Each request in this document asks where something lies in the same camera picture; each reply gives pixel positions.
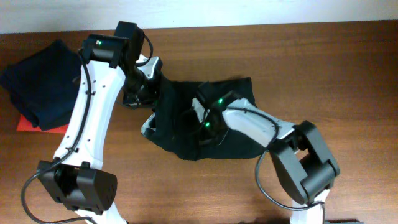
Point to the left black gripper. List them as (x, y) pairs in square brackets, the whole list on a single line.
[(137, 95)]

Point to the black shorts garment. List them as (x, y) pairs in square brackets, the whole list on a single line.
[(174, 126)]

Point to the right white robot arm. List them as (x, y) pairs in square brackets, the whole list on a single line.
[(304, 164)]

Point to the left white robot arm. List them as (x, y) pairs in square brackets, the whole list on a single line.
[(74, 177)]

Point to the folded navy blue garment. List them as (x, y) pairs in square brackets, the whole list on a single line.
[(44, 86)]

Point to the folded orange cloth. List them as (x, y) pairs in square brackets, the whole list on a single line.
[(25, 125)]

